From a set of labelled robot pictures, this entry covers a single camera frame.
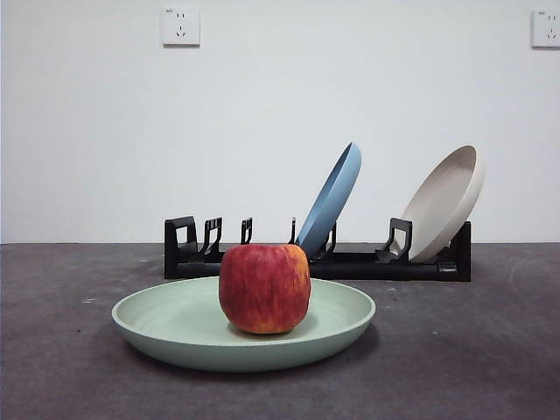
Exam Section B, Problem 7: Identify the red apple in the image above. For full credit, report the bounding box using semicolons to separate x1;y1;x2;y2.
218;243;312;335

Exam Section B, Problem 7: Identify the green plate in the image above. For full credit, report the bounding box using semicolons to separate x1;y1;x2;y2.
110;275;377;374

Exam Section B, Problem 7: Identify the blue plate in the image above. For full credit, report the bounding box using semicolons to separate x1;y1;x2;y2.
293;141;363;263

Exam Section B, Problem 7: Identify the black plate rack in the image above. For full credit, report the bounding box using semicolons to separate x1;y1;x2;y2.
164;215;473;283

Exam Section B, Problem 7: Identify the beige plate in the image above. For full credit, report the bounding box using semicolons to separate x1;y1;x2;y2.
388;144;486;263

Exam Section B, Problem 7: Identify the white wall socket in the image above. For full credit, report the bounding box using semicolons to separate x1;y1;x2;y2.
162;6;201;48
531;9;560;49

